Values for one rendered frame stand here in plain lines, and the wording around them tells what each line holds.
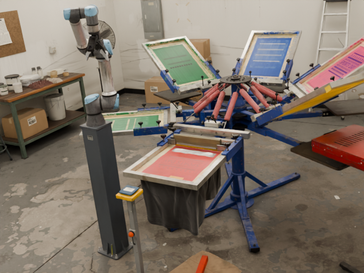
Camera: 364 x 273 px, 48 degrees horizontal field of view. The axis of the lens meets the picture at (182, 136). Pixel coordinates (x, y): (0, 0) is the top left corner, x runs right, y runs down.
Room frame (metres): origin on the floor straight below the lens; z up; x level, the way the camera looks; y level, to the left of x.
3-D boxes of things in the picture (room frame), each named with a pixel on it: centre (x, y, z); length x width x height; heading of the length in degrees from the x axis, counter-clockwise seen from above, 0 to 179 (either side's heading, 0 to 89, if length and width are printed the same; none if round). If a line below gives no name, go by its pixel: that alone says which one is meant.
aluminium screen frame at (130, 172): (2.82, -0.01, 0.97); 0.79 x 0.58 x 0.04; 150
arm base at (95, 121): (3.10, 0.67, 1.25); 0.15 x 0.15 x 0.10
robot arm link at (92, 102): (3.10, 0.66, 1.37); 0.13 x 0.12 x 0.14; 94
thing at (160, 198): (2.57, 0.13, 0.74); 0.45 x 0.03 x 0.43; 60
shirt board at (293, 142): (3.16, -0.87, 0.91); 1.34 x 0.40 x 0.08; 30
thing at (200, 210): (2.67, -0.16, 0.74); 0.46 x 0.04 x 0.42; 150
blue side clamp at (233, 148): (2.89, -0.37, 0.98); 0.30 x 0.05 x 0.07; 150
